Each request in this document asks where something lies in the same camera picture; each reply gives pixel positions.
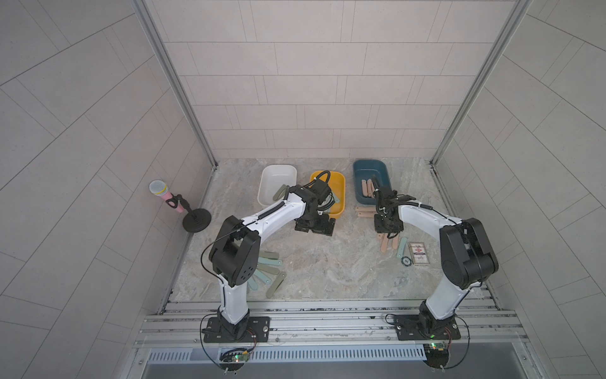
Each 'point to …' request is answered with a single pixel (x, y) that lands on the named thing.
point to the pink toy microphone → (160, 189)
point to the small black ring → (406, 261)
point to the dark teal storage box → (364, 170)
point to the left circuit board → (233, 357)
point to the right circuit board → (437, 354)
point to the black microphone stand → (195, 220)
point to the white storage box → (271, 178)
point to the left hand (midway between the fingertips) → (325, 230)
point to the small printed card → (418, 253)
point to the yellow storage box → (338, 185)
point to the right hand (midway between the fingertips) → (382, 226)
